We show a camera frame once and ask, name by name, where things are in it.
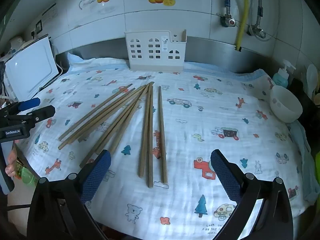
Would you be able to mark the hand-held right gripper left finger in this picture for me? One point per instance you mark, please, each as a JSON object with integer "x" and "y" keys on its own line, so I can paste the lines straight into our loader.
{"x": 97, "y": 175}

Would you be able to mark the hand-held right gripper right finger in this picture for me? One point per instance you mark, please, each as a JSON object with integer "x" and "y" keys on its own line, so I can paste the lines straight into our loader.
{"x": 225, "y": 177}

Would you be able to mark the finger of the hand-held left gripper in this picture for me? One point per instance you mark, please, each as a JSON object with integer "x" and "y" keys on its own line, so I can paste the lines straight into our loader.
{"x": 42, "y": 113}
{"x": 28, "y": 103}

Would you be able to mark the bunch of wooden chopsticks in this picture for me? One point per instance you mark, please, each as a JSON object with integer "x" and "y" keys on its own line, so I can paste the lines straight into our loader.
{"x": 150, "y": 135}

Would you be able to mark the white plastic utensil holder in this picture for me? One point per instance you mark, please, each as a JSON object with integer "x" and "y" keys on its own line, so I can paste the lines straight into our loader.
{"x": 155, "y": 55}

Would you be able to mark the person's left hand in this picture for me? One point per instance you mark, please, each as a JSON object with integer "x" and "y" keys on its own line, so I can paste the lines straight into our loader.
{"x": 12, "y": 160}

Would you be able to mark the white box appliance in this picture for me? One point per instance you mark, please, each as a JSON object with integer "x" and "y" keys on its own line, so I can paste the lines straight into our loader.
{"x": 30, "y": 70}

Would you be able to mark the green plastic cup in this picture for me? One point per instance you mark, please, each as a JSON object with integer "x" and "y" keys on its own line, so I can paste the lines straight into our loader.
{"x": 28, "y": 176}

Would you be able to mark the printed white cloth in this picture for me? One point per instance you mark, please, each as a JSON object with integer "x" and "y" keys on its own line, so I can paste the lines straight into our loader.
{"x": 225, "y": 110}

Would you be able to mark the light blue towel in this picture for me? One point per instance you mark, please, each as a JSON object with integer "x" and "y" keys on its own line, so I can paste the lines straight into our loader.
{"x": 303, "y": 160}

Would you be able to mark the green plastic basket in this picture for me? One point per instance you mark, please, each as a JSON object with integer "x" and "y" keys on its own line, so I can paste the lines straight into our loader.
{"x": 318, "y": 165}

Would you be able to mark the white bowl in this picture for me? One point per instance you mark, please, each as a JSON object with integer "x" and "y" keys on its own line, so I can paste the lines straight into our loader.
{"x": 285, "y": 105}

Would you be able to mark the teal soap pump bottle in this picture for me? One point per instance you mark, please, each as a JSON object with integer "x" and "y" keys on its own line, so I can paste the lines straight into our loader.
{"x": 281, "y": 78}

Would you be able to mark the white plastic spoon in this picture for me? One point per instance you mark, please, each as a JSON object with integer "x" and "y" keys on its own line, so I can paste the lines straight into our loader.
{"x": 312, "y": 77}

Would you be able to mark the metal water valve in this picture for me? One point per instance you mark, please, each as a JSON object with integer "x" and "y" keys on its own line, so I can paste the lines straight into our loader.
{"x": 257, "y": 32}
{"x": 228, "y": 21}

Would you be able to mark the wall socket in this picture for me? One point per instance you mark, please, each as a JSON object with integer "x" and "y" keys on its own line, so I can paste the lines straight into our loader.
{"x": 37, "y": 28}

